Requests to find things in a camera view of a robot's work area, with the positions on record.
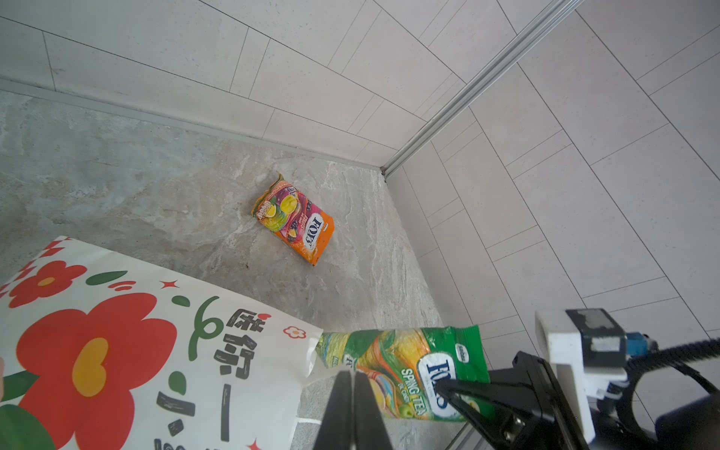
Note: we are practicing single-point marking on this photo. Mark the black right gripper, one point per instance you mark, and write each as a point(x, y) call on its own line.
point(535, 413)

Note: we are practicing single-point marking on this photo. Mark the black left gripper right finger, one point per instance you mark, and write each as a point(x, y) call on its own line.
point(367, 421)

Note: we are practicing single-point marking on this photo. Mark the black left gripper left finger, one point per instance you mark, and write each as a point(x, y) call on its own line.
point(337, 426)

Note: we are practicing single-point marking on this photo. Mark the green Fox's spring tea bag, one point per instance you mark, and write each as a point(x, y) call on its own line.
point(404, 366)

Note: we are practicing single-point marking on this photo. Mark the orange pink Fox's candy bag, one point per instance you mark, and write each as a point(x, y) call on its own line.
point(297, 221)

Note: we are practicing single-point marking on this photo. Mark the floral white paper bag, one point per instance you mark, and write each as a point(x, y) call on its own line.
point(103, 351)

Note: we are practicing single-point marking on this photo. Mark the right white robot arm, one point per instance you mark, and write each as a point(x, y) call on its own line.
point(692, 423)

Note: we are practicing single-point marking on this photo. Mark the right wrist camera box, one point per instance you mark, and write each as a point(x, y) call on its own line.
point(588, 351)

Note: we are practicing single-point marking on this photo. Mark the aluminium right corner post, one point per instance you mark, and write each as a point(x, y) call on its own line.
point(533, 33)

